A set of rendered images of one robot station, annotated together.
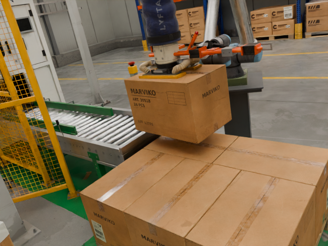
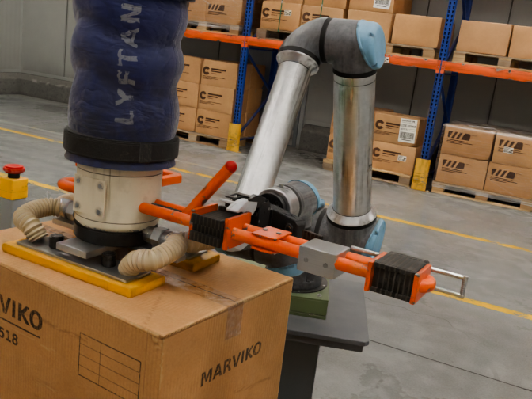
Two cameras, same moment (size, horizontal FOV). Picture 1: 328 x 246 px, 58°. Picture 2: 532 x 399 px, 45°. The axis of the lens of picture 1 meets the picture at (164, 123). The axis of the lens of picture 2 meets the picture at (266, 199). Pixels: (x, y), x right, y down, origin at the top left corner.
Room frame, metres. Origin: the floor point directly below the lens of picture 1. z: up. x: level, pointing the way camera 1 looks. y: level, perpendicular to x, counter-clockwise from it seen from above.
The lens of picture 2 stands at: (0.70, -0.06, 1.54)
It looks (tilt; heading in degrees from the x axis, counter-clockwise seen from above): 13 degrees down; 345
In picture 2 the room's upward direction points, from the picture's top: 7 degrees clockwise
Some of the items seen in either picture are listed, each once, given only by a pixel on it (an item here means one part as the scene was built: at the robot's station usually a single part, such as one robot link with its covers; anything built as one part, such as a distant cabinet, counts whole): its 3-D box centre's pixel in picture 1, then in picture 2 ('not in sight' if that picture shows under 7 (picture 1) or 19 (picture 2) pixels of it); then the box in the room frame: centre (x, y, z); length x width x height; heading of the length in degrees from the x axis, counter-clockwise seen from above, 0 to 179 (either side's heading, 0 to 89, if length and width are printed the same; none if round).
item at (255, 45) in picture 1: (251, 49); (397, 277); (1.60, -0.54, 1.20); 0.08 x 0.07 x 0.05; 47
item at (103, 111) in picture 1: (70, 105); not in sight; (3.43, 1.06, 0.60); 1.60 x 0.10 x 0.09; 48
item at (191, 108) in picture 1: (177, 99); (116, 346); (2.00, -0.13, 0.87); 0.60 x 0.40 x 0.40; 42
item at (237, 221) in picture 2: (197, 51); (219, 226); (1.84, -0.29, 1.20); 0.10 x 0.08 x 0.06; 137
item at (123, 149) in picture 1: (151, 131); not in sight; (2.20, 0.12, 0.58); 0.70 x 0.03 x 0.06; 138
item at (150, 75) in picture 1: (161, 72); (81, 256); (1.94, -0.05, 1.09); 0.34 x 0.10 x 0.05; 47
